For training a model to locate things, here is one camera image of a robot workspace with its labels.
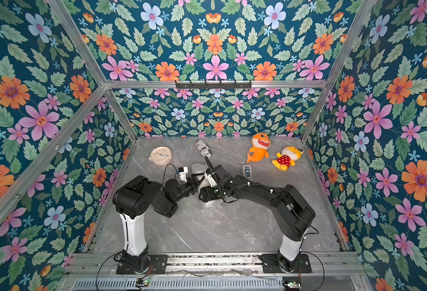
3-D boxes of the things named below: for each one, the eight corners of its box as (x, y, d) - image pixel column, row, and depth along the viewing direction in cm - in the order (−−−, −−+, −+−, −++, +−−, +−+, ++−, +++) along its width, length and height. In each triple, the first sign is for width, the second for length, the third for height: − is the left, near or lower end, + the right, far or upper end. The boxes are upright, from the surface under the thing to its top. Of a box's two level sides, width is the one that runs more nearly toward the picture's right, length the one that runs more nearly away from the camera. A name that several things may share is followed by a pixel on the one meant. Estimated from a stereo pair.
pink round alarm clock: (149, 165, 108) (147, 162, 106) (154, 149, 116) (152, 146, 114) (169, 165, 108) (168, 162, 106) (173, 149, 116) (172, 146, 114)
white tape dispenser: (243, 180, 101) (243, 176, 97) (242, 169, 106) (243, 164, 102) (252, 180, 101) (252, 176, 97) (250, 169, 106) (251, 164, 102)
